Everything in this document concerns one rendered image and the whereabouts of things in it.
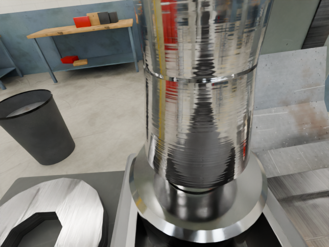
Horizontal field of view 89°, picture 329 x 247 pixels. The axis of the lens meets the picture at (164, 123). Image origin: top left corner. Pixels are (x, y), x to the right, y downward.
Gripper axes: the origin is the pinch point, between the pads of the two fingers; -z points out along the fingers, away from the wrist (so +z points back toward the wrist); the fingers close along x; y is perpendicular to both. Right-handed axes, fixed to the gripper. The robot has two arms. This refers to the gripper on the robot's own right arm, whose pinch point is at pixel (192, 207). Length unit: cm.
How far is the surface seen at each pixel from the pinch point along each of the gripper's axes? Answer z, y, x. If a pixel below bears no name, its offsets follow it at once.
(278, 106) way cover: -34, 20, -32
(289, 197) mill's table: -10.6, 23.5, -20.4
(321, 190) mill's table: -11.1, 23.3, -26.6
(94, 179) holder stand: -5.5, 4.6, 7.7
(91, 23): -365, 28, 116
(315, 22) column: -41, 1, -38
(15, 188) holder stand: -5.4, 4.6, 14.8
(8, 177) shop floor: -101, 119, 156
